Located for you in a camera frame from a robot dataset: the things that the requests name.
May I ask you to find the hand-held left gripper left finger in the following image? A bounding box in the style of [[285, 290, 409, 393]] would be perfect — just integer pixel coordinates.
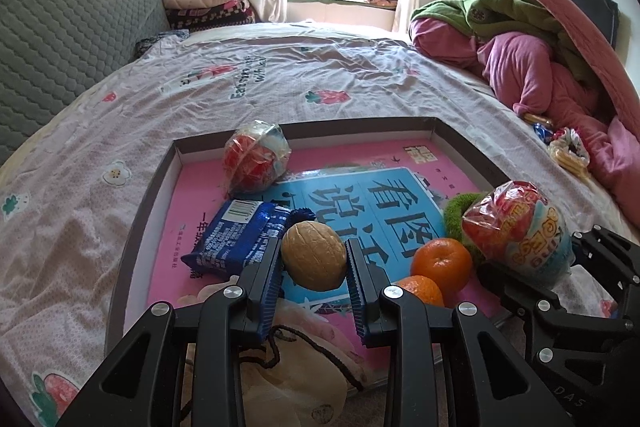
[[55, 234, 283, 427]]

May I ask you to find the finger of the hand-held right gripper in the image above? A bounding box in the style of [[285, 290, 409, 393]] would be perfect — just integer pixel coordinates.
[[477, 259, 566, 348], [567, 227, 640, 308]]

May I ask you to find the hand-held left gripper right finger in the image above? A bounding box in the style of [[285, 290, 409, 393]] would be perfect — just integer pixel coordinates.
[[346, 239, 576, 427]]

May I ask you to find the brown walnut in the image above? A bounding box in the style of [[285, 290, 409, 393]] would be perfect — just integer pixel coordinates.
[[281, 220, 347, 292]]

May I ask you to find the orange tangerine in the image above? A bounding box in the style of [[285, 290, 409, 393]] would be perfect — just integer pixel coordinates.
[[411, 237, 473, 295], [395, 275, 445, 308]]

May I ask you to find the red blue egg toy pack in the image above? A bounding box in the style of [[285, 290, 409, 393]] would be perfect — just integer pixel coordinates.
[[461, 180, 573, 288]]

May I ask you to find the blue cookie packet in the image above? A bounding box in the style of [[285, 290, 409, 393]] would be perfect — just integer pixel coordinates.
[[180, 199, 293, 278]]

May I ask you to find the green fuzzy hair ring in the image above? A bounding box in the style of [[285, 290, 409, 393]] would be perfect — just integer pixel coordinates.
[[443, 192, 496, 268]]

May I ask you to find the shallow grey cardboard box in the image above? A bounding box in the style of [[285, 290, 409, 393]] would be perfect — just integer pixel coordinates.
[[105, 117, 508, 390]]

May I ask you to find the red white egg toy pack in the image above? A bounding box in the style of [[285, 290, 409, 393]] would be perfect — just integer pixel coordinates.
[[222, 120, 292, 195]]

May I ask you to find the yellow snack packet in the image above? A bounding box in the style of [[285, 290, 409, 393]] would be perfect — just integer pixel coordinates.
[[547, 127, 592, 176]]

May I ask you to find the pink quilt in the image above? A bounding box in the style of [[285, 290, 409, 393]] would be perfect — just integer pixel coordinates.
[[410, 18, 640, 218]]

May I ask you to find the pink quilted mat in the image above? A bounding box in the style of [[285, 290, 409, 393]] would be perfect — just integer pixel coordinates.
[[475, 0, 640, 148]]

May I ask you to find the strawberry printed bed sheet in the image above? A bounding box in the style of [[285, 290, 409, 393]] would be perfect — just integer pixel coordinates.
[[0, 22, 640, 427]]

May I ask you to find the black television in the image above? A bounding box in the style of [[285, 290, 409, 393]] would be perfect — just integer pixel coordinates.
[[550, 0, 621, 48]]

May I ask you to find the green blanket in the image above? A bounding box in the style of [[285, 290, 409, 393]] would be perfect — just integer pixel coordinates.
[[410, 0, 596, 82]]

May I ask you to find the dark floral cloth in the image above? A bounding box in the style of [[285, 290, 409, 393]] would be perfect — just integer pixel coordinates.
[[135, 30, 191, 58]]

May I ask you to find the dark checked folded blanket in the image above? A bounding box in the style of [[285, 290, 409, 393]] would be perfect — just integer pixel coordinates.
[[165, 0, 258, 31]]

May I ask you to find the pink folded blanket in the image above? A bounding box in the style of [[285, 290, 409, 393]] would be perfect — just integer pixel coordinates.
[[162, 0, 238, 10]]

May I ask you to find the grey quilted headboard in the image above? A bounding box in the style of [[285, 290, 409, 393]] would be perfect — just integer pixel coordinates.
[[0, 0, 171, 165]]

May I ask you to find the beige drawstring pouch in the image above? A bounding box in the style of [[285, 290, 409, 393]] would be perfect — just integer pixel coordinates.
[[180, 297, 368, 427]]

